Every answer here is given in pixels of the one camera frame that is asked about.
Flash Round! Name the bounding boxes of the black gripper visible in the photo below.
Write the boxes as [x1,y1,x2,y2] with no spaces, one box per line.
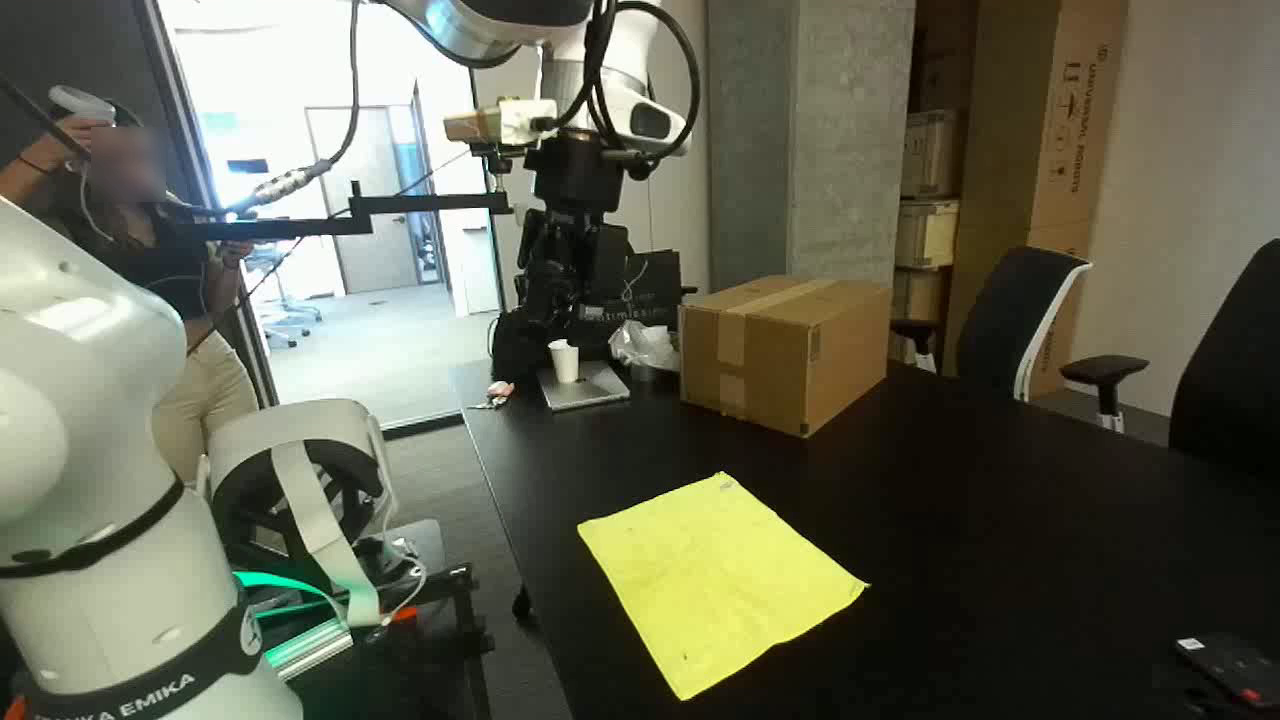
[518,133,634,332]

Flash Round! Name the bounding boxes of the yellow towel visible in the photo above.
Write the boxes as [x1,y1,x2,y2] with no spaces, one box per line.
[574,470,872,703]

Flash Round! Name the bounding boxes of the white handheld controller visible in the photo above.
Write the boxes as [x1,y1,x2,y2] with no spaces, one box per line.
[44,81,128,133]

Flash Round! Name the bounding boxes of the person's hand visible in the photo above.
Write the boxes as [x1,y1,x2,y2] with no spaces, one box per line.
[54,117,159,187]

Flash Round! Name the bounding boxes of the white paper cup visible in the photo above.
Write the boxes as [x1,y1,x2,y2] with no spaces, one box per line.
[544,337,583,391]

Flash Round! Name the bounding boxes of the brown cardboard box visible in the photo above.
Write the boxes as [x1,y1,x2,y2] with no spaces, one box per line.
[676,273,897,446]

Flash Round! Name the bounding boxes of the shelf with storage boxes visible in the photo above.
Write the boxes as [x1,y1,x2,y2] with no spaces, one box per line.
[892,99,967,374]

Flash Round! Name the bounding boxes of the person in cream shirt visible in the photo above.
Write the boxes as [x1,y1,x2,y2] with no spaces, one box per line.
[121,210,269,502]

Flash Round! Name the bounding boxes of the tall brown cardboard carton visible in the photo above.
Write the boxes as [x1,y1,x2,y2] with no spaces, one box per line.
[1019,0,1133,265]

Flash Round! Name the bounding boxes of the large black office chair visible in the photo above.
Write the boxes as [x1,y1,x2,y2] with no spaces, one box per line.
[1167,236,1280,488]

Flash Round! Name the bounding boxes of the black remote with red mark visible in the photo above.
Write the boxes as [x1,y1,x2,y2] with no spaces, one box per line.
[1174,627,1280,714]

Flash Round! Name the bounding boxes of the tan wrist camera box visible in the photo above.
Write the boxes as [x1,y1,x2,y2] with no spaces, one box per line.
[446,98,565,147]

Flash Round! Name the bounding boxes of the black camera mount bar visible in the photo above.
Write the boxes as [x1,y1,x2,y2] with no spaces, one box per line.
[196,182,512,247]

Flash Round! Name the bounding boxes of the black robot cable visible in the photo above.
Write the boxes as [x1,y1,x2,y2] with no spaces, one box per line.
[582,0,705,160]

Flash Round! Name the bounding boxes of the white strapped VR headset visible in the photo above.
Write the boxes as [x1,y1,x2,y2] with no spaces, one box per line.
[203,398,410,632]

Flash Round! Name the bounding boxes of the black chair with white frame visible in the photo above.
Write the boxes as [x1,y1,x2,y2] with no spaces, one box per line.
[957,245,1154,433]

